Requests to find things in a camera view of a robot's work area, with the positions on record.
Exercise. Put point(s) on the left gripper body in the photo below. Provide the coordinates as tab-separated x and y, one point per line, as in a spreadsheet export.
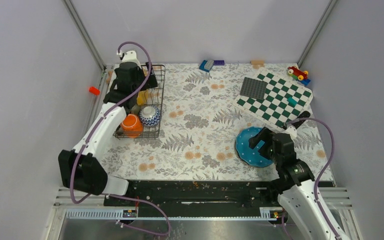
150	83

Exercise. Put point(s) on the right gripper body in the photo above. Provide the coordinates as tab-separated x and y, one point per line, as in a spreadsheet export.
275	156

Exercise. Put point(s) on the yellow dotted plate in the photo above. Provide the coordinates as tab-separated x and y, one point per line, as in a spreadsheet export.
142	98

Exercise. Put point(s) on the blue dotted plate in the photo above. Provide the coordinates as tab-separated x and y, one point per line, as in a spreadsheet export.
250	156

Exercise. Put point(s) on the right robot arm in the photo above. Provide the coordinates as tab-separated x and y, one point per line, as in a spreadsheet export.
296	188

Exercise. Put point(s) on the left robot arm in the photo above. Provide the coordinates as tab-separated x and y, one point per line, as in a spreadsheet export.
80	167

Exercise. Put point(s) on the beige small cup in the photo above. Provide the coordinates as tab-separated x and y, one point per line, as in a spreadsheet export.
135	110

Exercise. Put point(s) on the green white checkerboard mat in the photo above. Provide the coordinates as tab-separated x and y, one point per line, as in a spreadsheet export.
274	110

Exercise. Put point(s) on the teal small block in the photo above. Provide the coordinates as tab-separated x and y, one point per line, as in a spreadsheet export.
291	102

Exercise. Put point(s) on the blue white patterned bowl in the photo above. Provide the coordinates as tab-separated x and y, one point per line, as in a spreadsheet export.
150	116

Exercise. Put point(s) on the grey lego baseplate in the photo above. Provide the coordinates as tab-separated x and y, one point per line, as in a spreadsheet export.
253	88

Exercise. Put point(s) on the orange cup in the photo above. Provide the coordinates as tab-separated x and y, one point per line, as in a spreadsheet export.
131	126

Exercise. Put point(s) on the floral table mat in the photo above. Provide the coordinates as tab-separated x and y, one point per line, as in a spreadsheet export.
198	129

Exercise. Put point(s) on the colourful toy car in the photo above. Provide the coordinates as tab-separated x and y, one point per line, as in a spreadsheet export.
297	74

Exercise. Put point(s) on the tan wooden block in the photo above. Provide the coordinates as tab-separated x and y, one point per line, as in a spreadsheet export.
257	62

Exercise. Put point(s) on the blue grey lego brick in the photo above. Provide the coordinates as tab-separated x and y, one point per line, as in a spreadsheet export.
206	65

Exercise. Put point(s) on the purple lego brick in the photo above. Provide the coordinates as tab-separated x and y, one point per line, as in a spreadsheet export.
218	62

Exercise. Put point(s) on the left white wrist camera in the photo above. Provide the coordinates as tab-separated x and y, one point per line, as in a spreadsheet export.
129	60

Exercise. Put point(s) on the orange red wall button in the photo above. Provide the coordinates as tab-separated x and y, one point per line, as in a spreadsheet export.
95	91

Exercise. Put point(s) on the black wire dish rack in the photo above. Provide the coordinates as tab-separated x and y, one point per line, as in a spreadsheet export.
155	86

